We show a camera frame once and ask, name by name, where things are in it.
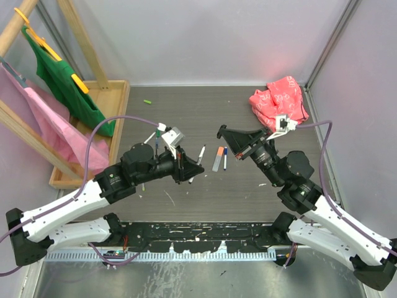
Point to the orange highlighter cap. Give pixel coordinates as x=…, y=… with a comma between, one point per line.
x=220, y=151

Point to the pink cloth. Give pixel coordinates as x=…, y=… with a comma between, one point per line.
x=46, y=116

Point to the blue-grey clothes hanger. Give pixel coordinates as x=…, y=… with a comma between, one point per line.
x=20, y=79

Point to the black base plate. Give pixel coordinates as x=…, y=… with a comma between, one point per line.
x=199, y=237

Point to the aluminium frame post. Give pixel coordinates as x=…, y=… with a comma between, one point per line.
x=336, y=34

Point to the white pen with black end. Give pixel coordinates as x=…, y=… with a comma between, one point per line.
x=198, y=161

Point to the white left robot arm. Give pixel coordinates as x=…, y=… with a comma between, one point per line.
x=34, y=233

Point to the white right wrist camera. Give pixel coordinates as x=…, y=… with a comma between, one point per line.
x=283, y=124

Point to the yellow clothes hanger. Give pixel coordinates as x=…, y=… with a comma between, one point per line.
x=42, y=43

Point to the grey slotted cable duct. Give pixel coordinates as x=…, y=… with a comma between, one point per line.
x=222, y=255

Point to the white marker with green end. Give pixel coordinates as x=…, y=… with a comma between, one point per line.
x=150, y=137

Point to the wooden rack frame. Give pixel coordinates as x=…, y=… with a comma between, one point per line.
x=97, y=153

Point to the grey highlighter with orange tip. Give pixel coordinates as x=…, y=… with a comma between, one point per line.
x=216, y=163

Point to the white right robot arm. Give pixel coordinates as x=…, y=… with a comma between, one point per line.
x=313, y=219

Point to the white marker with blue end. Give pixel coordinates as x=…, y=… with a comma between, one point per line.
x=225, y=162

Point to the coral patterned cloth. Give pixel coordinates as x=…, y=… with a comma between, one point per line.
x=281, y=97

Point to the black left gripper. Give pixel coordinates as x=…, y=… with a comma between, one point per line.
x=190, y=167

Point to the green cloth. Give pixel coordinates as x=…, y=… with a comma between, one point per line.
x=57, y=76

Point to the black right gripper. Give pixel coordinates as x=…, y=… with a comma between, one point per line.
x=239, y=140

